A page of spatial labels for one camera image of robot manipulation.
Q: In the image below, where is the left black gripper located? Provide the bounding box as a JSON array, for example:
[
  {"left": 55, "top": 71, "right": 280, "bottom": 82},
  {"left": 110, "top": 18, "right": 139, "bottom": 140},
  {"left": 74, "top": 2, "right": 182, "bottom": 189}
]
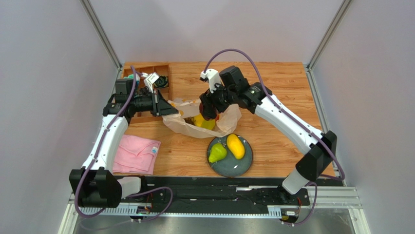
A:
[{"left": 130, "top": 89, "right": 178, "bottom": 117}]

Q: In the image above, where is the yellow fake banana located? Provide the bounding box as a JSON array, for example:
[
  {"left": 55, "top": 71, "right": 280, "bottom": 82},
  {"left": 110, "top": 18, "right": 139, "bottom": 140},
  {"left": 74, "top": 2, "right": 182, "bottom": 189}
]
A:
[{"left": 192, "top": 114, "right": 216, "bottom": 130}]

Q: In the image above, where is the banana print plastic bag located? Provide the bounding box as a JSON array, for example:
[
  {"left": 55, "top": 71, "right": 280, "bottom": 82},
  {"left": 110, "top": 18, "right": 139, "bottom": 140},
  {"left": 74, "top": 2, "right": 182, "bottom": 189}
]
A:
[{"left": 163, "top": 98, "right": 242, "bottom": 138}]

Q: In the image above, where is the green fake pear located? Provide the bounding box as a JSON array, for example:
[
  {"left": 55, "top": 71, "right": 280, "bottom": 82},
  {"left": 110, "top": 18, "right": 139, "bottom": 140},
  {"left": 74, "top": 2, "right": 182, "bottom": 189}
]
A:
[{"left": 208, "top": 143, "right": 227, "bottom": 163}]

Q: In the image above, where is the yellow fake mango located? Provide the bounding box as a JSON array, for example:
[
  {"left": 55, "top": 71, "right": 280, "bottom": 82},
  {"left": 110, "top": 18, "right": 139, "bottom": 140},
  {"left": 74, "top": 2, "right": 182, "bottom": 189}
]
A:
[{"left": 226, "top": 134, "right": 245, "bottom": 160}]

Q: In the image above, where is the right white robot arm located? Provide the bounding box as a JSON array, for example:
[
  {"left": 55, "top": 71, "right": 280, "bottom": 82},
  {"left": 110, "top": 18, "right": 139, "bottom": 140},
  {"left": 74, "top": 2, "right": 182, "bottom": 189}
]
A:
[{"left": 200, "top": 66, "right": 337, "bottom": 195}]

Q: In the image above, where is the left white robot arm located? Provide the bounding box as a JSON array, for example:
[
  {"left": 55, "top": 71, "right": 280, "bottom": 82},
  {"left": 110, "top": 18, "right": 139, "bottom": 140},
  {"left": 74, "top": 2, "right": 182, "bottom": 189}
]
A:
[{"left": 69, "top": 73, "right": 178, "bottom": 208}]

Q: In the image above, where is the dark green rolled sock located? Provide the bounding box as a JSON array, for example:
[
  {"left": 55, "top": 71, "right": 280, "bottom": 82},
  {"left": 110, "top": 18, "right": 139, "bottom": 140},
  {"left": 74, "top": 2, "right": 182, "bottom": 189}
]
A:
[{"left": 154, "top": 76, "right": 169, "bottom": 88}]

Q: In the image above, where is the wooden compartment tray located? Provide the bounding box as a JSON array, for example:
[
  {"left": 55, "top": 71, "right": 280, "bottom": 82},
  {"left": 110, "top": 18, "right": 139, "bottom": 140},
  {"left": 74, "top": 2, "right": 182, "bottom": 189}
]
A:
[{"left": 121, "top": 63, "right": 178, "bottom": 124}]

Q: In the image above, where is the pink folded cloth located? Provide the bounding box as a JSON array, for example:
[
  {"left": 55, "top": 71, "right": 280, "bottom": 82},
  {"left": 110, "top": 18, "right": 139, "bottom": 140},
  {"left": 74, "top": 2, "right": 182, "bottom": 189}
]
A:
[{"left": 113, "top": 135, "right": 161, "bottom": 175}]

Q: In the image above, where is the dark grey round plate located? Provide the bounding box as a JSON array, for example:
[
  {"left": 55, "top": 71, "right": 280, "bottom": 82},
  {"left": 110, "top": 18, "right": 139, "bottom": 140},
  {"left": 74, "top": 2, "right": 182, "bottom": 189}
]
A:
[{"left": 206, "top": 135, "right": 253, "bottom": 177}]

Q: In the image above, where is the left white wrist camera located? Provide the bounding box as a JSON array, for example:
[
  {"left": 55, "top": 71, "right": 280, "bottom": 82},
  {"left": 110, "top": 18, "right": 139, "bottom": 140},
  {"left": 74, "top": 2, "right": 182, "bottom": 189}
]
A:
[{"left": 141, "top": 72, "right": 160, "bottom": 93}]

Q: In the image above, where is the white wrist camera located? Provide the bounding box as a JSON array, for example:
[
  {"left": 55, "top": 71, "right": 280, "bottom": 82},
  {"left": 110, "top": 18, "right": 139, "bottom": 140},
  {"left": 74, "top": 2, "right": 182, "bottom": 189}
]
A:
[
  {"left": 141, "top": 72, "right": 160, "bottom": 93},
  {"left": 200, "top": 69, "right": 222, "bottom": 93}
]

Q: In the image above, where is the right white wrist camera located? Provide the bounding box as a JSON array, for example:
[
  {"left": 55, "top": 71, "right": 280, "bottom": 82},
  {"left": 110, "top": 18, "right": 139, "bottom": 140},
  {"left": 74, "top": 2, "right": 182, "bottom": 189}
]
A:
[{"left": 200, "top": 69, "right": 222, "bottom": 93}]

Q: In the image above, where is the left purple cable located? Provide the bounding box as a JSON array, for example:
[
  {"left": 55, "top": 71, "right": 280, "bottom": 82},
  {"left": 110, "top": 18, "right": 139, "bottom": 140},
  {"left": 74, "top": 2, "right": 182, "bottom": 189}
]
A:
[{"left": 74, "top": 65, "right": 174, "bottom": 223}]

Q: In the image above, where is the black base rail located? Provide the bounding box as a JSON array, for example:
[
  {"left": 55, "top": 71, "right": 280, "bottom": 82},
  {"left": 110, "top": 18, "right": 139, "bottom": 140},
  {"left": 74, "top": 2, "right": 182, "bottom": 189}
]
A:
[{"left": 122, "top": 176, "right": 312, "bottom": 215}]

